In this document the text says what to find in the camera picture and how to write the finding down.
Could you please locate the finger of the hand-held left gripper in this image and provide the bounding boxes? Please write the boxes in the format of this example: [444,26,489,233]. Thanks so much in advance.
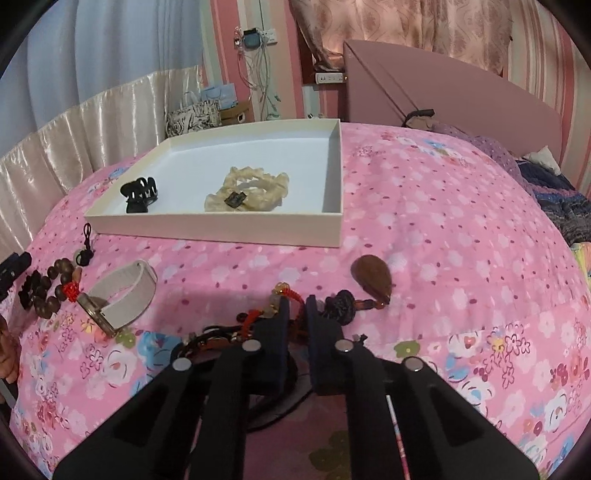
[0,252,32,302]

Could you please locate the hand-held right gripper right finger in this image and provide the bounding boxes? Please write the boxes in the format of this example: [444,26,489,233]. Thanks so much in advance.
[305,295,540,480]

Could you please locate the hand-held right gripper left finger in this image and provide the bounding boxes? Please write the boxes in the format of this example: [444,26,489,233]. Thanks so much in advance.
[53,299,291,480]

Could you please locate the brown wooden bead bracelet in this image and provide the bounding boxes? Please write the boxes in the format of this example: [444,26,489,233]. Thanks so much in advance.
[19,258,88,320]

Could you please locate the wooden teardrop pendant red cord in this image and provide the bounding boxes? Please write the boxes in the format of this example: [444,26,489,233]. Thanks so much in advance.
[235,255,393,344]

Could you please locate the black cord charm pale bead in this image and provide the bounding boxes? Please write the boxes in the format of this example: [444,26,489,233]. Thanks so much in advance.
[74,223,95,267]

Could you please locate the white strap wrist watch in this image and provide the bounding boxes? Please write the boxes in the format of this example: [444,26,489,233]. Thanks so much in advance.
[76,259,158,337]

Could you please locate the white cardboard box tray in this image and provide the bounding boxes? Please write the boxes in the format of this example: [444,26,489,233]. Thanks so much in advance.
[83,119,343,250]

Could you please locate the person's left hand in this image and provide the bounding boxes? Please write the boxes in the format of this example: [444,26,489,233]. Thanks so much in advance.
[0,318,20,385]

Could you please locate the cream frilly scrunchie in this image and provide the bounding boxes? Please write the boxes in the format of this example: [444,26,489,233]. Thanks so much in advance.
[204,165,291,214]

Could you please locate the black hair claw clip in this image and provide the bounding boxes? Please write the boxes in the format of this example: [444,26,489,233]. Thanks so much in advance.
[120,176,160,214]

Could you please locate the cream satin curtain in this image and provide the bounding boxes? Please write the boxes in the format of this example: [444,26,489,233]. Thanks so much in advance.
[0,65,206,259]

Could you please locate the brown cardboard box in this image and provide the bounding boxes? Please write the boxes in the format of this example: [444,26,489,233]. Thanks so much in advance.
[220,103,253,125]

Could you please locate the black white floral gift bag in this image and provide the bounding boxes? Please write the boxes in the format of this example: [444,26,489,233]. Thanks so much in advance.
[165,91,221,138]

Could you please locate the pale blue curtain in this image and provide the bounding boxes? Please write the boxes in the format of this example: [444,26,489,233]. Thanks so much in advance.
[0,0,208,158]

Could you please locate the pale blue gift bag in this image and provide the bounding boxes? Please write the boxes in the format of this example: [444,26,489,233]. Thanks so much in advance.
[200,83,238,110]

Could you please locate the pink headboard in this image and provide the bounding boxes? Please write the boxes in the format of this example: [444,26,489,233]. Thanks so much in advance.
[343,39,566,162]

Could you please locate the dark knit blanket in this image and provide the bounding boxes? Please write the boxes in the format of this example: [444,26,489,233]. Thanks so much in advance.
[513,158,591,246]

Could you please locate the colourful cartoon blanket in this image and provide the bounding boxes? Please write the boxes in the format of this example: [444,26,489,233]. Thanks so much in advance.
[569,241,591,289]

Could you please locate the small white pillow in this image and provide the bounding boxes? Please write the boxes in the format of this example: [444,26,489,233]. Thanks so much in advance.
[525,146,563,175]

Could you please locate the pink patterned window curtain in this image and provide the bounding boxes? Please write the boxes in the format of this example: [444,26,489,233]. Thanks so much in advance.
[288,0,514,77]

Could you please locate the tan bag black strap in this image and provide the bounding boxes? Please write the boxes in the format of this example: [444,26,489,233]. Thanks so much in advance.
[401,109,437,130]

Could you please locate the white hanging cables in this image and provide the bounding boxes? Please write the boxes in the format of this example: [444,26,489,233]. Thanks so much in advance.
[244,46,283,121]

